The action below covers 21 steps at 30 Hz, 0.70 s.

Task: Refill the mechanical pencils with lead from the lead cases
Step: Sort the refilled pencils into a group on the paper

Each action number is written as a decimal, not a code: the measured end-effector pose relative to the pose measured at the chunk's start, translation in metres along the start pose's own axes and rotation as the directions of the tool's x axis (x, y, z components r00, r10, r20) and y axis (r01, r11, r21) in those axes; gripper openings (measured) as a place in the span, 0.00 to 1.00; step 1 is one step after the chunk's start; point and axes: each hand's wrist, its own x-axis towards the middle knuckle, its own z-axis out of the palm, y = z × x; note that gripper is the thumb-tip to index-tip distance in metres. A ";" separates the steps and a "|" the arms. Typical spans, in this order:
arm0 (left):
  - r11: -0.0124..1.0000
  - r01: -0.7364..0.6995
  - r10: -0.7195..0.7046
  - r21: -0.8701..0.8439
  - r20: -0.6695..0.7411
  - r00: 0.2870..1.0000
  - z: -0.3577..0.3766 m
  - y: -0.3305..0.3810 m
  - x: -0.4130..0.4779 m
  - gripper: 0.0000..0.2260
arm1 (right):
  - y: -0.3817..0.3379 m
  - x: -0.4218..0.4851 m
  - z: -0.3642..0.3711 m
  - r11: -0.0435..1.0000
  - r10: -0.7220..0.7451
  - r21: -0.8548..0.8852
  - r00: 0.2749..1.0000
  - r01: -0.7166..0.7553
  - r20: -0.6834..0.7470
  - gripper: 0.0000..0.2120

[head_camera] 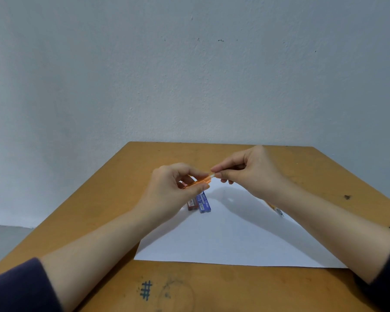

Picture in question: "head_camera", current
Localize person's left hand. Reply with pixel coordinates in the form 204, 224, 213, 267
134, 163, 212, 225

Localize person's right hand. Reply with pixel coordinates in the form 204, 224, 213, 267
211, 145, 287, 206

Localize orange mechanical pencil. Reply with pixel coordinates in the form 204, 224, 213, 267
182, 174, 216, 189

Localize person's right forearm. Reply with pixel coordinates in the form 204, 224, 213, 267
268, 182, 390, 284

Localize person's left forearm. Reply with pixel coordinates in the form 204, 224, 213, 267
39, 205, 174, 312

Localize blue pencil lead case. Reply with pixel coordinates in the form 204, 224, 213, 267
197, 192, 212, 214

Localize orange pen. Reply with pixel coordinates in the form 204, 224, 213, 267
266, 201, 284, 217

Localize white paper sheet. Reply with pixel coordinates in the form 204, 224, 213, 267
134, 177, 348, 269

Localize dark blue right sleeve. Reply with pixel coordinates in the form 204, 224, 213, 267
354, 226, 390, 312

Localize dark blue sleeve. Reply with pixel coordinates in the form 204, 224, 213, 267
0, 257, 64, 312
354, 226, 390, 312

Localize dark blue left sleeve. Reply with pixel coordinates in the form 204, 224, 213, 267
0, 257, 64, 312

